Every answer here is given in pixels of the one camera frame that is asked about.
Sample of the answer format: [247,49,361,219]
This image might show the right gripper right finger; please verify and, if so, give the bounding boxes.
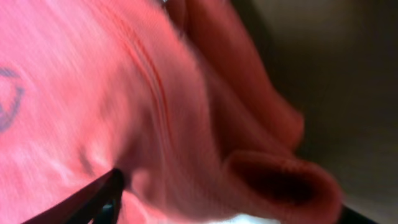
[337,206,378,224]

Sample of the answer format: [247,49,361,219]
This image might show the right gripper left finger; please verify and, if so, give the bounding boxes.
[24,169,124,224]

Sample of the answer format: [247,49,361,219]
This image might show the red soccer t-shirt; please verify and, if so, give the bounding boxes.
[1,0,342,223]

